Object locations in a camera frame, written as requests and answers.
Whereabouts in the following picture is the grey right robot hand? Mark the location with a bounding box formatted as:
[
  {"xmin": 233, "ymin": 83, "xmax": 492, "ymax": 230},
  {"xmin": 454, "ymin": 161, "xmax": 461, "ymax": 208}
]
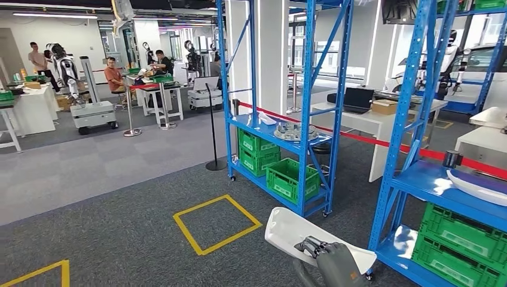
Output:
[{"xmin": 292, "ymin": 236, "xmax": 369, "ymax": 287}]

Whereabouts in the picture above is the white curved plastic part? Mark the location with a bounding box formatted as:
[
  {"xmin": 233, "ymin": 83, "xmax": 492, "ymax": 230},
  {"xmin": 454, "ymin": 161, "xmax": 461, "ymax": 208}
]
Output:
[
  {"xmin": 264, "ymin": 206, "xmax": 377, "ymax": 275},
  {"xmin": 447, "ymin": 169, "xmax": 507, "ymax": 207},
  {"xmin": 257, "ymin": 111, "xmax": 277, "ymax": 126}
]

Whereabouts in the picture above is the blue steel shelf rack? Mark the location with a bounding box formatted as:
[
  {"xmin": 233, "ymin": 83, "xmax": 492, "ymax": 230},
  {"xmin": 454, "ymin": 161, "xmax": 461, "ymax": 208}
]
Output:
[
  {"xmin": 368, "ymin": 0, "xmax": 507, "ymax": 287},
  {"xmin": 415, "ymin": 23, "xmax": 507, "ymax": 115},
  {"xmin": 215, "ymin": 0, "xmax": 354, "ymax": 219}
]

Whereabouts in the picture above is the grey cast metal part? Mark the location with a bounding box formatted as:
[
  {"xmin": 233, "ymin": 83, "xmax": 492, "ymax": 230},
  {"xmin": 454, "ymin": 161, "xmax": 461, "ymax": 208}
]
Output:
[{"xmin": 273, "ymin": 121, "xmax": 319, "ymax": 142}]

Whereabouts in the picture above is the green plastic crate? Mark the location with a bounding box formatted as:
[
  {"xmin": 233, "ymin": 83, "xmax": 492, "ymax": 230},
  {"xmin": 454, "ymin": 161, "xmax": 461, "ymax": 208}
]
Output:
[
  {"xmin": 474, "ymin": 0, "xmax": 507, "ymax": 11},
  {"xmin": 411, "ymin": 233, "xmax": 507, "ymax": 287},
  {"xmin": 419, "ymin": 203, "xmax": 507, "ymax": 264},
  {"xmin": 436, "ymin": 0, "xmax": 466, "ymax": 13},
  {"xmin": 239, "ymin": 148, "xmax": 281, "ymax": 178},
  {"xmin": 237, "ymin": 129, "xmax": 281, "ymax": 158},
  {"xmin": 266, "ymin": 158, "xmax": 321, "ymax": 204}
]

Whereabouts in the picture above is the black round stool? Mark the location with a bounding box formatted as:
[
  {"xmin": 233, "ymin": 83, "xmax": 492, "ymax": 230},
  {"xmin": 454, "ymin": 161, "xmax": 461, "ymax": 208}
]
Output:
[{"xmin": 310, "ymin": 142, "xmax": 332, "ymax": 177}]

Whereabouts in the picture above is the red barrier tape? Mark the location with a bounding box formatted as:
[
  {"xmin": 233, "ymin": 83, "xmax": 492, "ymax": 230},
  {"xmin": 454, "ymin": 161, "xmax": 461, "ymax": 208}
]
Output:
[{"xmin": 237, "ymin": 100, "xmax": 507, "ymax": 181}]

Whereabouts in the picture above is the yellow floor tape square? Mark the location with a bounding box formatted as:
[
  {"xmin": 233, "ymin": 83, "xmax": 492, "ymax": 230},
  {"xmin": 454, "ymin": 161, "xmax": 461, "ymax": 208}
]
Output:
[
  {"xmin": 0, "ymin": 259, "xmax": 70, "ymax": 287},
  {"xmin": 173, "ymin": 194, "xmax": 263, "ymax": 257}
]

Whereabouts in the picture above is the black pole stand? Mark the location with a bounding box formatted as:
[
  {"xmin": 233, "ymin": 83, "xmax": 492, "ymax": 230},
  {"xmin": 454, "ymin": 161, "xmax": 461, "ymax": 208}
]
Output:
[{"xmin": 204, "ymin": 82, "xmax": 228, "ymax": 172}]

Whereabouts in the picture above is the cardboard box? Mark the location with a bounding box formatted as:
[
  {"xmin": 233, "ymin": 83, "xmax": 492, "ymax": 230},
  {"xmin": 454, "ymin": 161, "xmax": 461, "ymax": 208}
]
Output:
[{"xmin": 371, "ymin": 99, "xmax": 399, "ymax": 115}]

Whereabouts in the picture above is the black laptop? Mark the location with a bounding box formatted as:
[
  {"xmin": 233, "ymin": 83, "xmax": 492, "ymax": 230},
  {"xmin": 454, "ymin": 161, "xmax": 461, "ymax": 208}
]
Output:
[{"xmin": 343, "ymin": 87, "xmax": 375, "ymax": 115}]

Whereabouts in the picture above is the chrome stanchion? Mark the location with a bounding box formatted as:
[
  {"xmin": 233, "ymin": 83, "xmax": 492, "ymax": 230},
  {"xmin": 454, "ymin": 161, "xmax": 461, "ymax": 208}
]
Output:
[
  {"xmin": 287, "ymin": 73, "xmax": 304, "ymax": 114},
  {"xmin": 123, "ymin": 85, "xmax": 142, "ymax": 138},
  {"xmin": 158, "ymin": 82, "xmax": 178, "ymax": 130}
]

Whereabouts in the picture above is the white wheeled cart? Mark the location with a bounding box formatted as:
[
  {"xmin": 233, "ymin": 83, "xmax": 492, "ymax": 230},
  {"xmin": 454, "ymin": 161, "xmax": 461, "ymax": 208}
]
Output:
[{"xmin": 187, "ymin": 76, "xmax": 224, "ymax": 111}]

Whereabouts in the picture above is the person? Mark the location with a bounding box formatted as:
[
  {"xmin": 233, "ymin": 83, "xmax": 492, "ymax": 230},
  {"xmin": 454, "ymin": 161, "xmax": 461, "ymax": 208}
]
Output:
[
  {"xmin": 210, "ymin": 53, "xmax": 222, "ymax": 78},
  {"xmin": 28, "ymin": 41, "xmax": 60, "ymax": 94},
  {"xmin": 103, "ymin": 56, "xmax": 127, "ymax": 96},
  {"xmin": 152, "ymin": 49, "xmax": 174, "ymax": 76}
]

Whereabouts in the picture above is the white black humanoid robot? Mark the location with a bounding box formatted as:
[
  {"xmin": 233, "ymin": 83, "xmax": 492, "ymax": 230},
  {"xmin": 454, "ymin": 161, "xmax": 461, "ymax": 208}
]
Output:
[
  {"xmin": 44, "ymin": 42, "xmax": 80, "ymax": 100},
  {"xmin": 433, "ymin": 29, "xmax": 472, "ymax": 100}
]

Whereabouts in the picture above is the dark humanoid robot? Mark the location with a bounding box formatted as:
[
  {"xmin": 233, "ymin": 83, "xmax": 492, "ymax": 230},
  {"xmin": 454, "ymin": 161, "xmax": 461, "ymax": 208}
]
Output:
[
  {"xmin": 184, "ymin": 39, "xmax": 203, "ymax": 78},
  {"xmin": 142, "ymin": 41, "xmax": 155, "ymax": 66}
]

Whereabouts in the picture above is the white wheeled lift stand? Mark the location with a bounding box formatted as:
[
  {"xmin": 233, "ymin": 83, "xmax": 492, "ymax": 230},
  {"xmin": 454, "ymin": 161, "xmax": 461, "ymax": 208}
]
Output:
[{"xmin": 70, "ymin": 56, "xmax": 119, "ymax": 136}]

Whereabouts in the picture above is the white cabinet table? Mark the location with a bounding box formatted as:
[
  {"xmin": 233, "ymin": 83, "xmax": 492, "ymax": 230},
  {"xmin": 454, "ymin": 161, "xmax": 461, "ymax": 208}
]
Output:
[{"xmin": 14, "ymin": 84, "xmax": 59, "ymax": 136}]

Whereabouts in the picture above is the black wall monitor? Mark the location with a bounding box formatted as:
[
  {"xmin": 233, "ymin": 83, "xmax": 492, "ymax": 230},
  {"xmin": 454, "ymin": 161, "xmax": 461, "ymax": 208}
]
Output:
[{"xmin": 381, "ymin": 0, "xmax": 415, "ymax": 25}]

